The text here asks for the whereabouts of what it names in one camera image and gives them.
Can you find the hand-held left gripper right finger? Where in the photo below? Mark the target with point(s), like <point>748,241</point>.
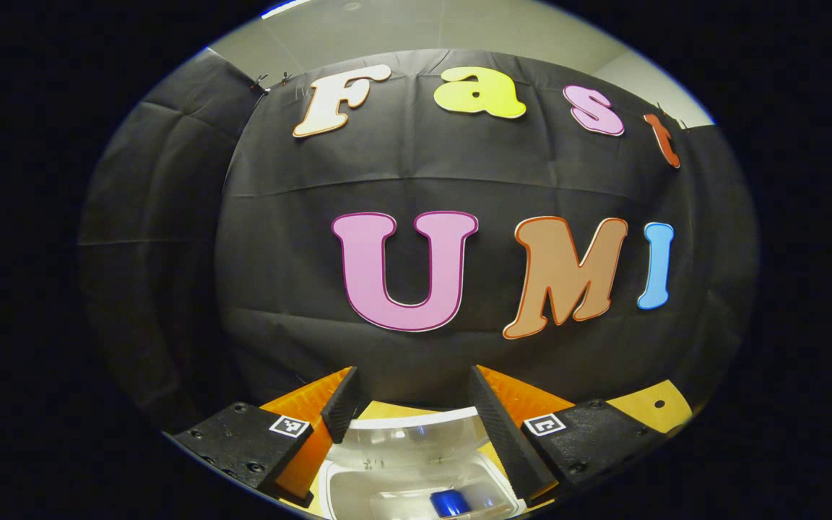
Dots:
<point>495,426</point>

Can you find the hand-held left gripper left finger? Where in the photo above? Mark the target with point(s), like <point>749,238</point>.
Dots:
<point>340,408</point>

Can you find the white desktop garbage bin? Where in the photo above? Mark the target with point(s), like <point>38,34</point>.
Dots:
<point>358,495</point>

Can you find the blue pop can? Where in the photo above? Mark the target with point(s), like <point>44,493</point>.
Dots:
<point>451,503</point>

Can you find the wooden desktop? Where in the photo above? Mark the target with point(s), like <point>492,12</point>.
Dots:
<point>640,420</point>

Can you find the black backdrop cloth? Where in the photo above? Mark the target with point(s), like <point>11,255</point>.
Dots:
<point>279,253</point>

